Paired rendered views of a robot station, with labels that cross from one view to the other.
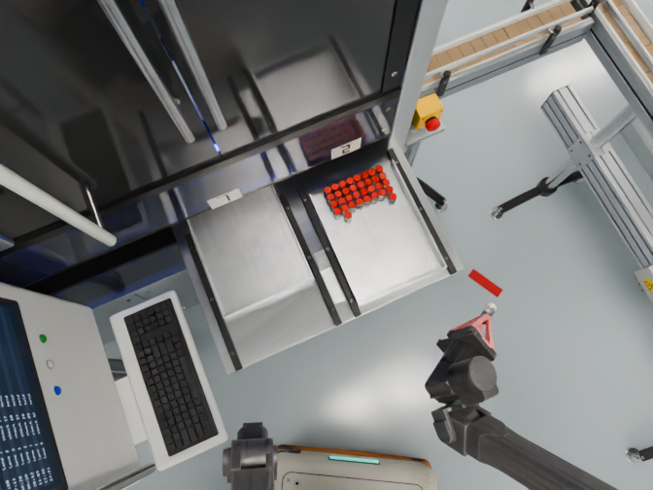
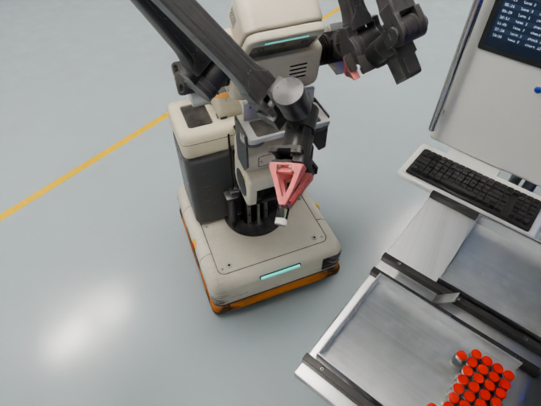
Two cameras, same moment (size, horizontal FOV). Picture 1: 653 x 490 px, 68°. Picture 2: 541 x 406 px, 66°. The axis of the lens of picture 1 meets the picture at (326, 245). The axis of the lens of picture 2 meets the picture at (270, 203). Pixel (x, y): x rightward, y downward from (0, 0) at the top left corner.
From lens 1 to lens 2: 0.88 m
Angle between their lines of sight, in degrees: 55
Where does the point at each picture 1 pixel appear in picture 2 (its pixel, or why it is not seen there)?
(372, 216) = (432, 383)
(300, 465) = (318, 248)
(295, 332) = (412, 237)
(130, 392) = (484, 169)
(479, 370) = (292, 89)
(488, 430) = (262, 76)
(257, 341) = (435, 217)
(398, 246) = (379, 360)
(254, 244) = (516, 289)
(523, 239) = not seen: outside the picture
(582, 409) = not seen: outside the picture
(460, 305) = not seen: outside the picture
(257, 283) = (478, 258)
